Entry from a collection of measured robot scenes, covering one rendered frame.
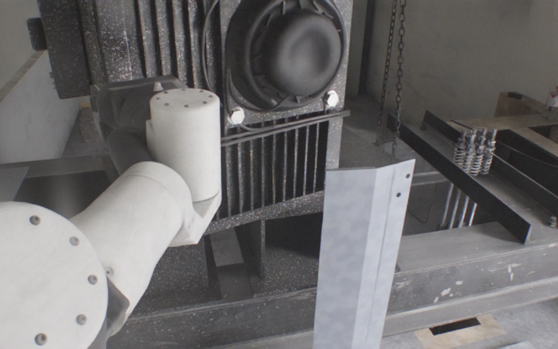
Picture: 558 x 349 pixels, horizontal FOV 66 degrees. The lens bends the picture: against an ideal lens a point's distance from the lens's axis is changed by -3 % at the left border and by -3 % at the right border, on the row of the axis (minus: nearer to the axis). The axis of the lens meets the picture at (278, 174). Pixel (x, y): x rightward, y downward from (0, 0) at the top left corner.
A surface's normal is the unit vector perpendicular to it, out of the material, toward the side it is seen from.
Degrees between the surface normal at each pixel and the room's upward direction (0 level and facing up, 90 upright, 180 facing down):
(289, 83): 90
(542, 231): 0
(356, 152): 0
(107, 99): 90
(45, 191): 90
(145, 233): 61
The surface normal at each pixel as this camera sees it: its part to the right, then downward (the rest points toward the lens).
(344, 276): 0.13, 0.48
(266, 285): 0.01, -0.88
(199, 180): 0.47, 0.44
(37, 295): 0.77, -0.48
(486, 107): -0.97, 0.11
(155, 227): 0.90, -0.28
